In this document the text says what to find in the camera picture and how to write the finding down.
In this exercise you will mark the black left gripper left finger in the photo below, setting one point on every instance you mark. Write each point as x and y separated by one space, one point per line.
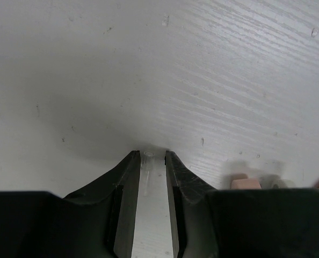
97 220

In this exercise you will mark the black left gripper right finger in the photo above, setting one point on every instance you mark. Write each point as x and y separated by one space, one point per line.
206 222

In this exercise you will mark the pink eraser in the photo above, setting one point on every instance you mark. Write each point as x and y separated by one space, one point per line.
242 181

